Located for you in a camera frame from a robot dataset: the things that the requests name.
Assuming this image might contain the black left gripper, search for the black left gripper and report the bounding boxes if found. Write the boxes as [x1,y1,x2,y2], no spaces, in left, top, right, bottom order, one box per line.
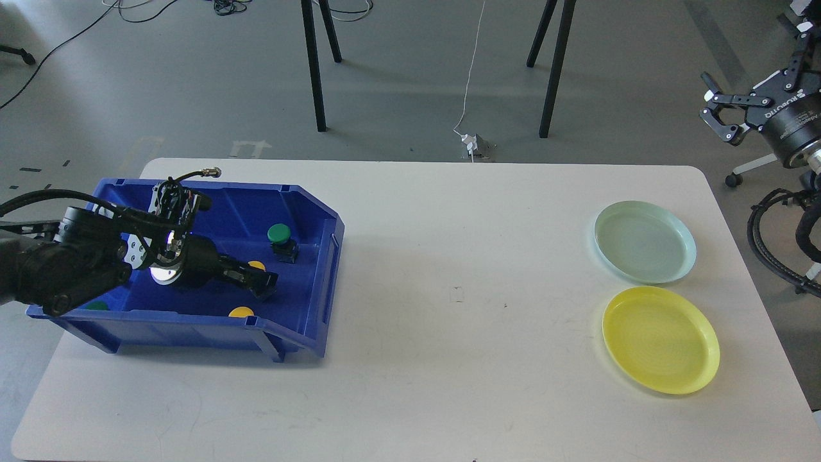
[149,235,278,291]

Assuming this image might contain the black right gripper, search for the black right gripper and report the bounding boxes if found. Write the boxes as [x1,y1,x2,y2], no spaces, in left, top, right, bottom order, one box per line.
[700,71,820,169]

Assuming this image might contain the yellow button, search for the yellow button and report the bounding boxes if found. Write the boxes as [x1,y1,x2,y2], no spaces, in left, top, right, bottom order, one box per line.
[248,261,278,300]

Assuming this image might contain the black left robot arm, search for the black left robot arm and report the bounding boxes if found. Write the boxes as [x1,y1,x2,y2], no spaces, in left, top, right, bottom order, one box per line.
[2,167,278,318]

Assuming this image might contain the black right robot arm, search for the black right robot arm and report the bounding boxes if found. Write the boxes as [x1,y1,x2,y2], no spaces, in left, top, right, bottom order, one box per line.
[700,68,820,296]

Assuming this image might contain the yellow button front edge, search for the yellow button front edge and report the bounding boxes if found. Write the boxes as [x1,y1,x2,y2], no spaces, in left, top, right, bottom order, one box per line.
[228,306,255,318]

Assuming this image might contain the green button back right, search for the green button back right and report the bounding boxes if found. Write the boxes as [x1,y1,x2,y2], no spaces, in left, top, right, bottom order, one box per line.
[266,223,299,264]

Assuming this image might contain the green button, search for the green button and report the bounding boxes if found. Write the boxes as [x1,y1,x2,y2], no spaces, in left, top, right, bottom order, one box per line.
[266,223,299,264]
[82,300,110,312]

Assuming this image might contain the light green plate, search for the light green plate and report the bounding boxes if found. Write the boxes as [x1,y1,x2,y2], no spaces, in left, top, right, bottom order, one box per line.
[593,201,697,286]

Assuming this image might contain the green button front left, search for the green button front left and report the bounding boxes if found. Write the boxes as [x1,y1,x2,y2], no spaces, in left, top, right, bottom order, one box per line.
[82,300,110,312]

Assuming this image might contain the yellow plate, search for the yellow plate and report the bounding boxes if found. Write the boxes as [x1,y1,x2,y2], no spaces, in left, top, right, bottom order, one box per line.
[601,286,721,395]

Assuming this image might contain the blue plastic bin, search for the blue plastic bin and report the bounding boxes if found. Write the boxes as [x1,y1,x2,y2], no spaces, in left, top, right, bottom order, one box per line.
[2,175,345,362]

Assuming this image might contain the black right tripod legs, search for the black right tripod legs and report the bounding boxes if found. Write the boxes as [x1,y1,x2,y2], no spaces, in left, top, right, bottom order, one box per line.
[526,1,577,139]

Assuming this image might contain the black tripod legs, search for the black tripod legs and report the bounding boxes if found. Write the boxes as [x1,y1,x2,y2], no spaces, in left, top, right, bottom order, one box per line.
[526,1,577,139]
[299,1,343,133]

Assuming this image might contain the floor power socket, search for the floor power socket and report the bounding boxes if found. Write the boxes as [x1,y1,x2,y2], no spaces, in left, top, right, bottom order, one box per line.
[460,133,496,162]

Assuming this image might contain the black left tripod legs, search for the black left tripod legs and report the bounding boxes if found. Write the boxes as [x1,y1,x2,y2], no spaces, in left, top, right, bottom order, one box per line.
[299,1,343,133]

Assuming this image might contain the black cables on floor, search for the black cables on floor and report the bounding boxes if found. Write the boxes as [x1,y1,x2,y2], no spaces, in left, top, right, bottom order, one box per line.
[0,0,374,110]

